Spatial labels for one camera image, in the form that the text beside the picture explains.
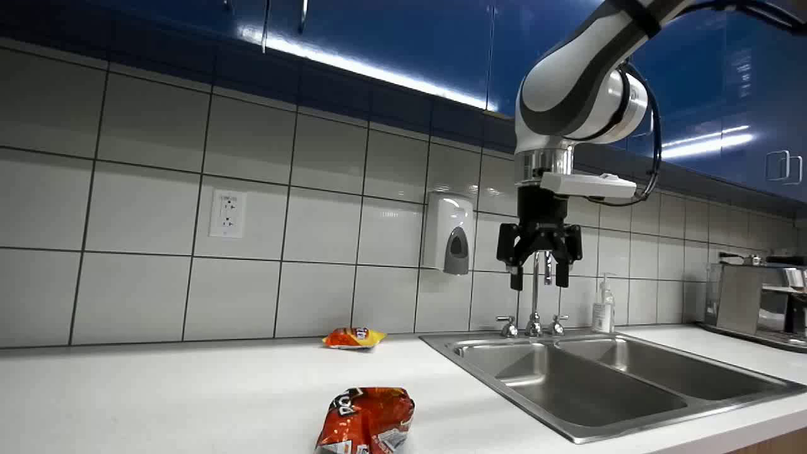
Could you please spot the white wall soap dispenser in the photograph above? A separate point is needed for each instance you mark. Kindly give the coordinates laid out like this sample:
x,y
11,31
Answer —
x,y
448,232

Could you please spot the white wall power outlet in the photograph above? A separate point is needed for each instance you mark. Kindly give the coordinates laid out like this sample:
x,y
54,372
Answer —
x,y
227,214

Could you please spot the red snack pack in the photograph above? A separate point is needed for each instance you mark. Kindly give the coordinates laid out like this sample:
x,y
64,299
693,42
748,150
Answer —
x,y
367,420

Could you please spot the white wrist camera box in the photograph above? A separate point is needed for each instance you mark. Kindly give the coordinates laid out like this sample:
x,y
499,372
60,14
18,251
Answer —
x,y
588,185

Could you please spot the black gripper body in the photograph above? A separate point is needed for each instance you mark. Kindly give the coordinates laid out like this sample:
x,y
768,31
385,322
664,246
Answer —
x,y
537,222

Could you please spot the chrome gooseneck faucet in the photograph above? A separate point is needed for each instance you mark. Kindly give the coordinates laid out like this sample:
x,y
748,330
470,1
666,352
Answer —
x,y
536,303

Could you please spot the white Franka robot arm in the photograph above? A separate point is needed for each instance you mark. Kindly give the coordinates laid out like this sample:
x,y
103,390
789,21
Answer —
x,y
588,58

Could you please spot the clear soap pump bottle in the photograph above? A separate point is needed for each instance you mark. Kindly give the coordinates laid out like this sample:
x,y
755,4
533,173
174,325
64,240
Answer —
x,y
604,314

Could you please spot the stainless steel double sink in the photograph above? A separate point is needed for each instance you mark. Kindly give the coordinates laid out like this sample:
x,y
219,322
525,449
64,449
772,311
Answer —
x,y
605,380

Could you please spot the orange yellow snack pack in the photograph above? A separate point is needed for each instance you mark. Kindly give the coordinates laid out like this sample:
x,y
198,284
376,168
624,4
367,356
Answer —
x,y
353,339

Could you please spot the blue upper cabinets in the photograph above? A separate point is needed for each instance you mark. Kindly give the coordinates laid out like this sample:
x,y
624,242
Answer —
x,y
420,42

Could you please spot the stainless steel countertop appliance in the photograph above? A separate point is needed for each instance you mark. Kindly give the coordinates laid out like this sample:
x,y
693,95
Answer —
x,y
744,303

